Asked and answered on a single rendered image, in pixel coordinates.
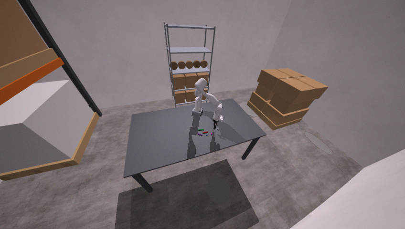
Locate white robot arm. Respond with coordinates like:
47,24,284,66
194,78,223,122

